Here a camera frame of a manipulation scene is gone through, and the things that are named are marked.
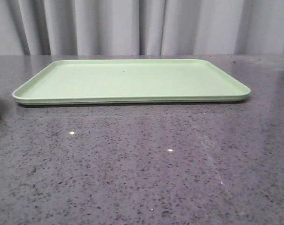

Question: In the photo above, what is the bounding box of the light green rectangular tray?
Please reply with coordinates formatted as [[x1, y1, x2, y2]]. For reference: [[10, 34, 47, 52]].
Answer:
[[12, 59, 251, 105]]

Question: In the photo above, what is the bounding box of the grey pleated curtain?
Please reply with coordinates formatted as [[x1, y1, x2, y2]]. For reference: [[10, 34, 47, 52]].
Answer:
[[0, 0, 284, 55]]

